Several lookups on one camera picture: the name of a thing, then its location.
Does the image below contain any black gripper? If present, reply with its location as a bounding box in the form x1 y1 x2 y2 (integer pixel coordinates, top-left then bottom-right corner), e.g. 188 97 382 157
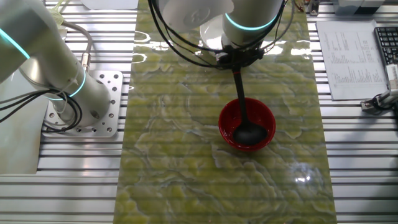
216 46 266 70

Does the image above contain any black ladle with red tip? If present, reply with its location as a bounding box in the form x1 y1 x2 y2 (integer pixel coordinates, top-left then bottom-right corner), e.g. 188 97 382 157
231 68 269 147

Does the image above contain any white bowl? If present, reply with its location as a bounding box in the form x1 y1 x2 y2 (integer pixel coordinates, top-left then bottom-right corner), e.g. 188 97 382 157
200 15 225 51

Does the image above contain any red bowl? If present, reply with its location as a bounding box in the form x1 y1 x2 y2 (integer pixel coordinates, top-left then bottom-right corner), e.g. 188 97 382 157
218 97 277 152

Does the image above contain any paper with dense printed table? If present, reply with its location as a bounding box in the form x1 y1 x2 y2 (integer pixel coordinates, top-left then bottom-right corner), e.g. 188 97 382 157
316 19 388 101

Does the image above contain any green marble pattern mat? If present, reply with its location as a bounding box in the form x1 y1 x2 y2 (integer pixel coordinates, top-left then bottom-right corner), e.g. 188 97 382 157
113 0 338 224

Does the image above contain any grey metal box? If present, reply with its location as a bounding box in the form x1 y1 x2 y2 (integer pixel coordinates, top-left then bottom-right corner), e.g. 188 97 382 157
333 0 386 17

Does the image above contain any blank white paper sheet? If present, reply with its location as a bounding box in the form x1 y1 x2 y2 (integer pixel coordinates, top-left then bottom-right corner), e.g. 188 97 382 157
80 0 139 11

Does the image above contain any black keyboard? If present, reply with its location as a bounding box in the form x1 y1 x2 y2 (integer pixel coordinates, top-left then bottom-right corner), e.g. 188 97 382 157
374 26 398 66

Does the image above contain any yellow-green fly swatter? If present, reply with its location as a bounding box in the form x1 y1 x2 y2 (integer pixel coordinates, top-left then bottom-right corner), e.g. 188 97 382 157
49 0 73 29

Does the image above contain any small metal bracket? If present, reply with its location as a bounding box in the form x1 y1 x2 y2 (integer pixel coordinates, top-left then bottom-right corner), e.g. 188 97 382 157
306 0 322 17

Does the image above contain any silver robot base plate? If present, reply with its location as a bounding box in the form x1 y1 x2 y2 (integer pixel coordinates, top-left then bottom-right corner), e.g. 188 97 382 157
41 70 124 138

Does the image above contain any small camera mount clamp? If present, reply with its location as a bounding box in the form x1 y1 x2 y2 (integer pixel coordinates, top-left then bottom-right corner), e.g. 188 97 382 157
360 90 398 113

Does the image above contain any grey corrugated cable conduit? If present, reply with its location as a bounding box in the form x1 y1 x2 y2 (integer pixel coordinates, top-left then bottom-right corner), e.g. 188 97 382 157
60 20 94 73

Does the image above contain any looped black cable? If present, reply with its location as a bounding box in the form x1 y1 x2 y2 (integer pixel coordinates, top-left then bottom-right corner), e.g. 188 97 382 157
0 88 84 133

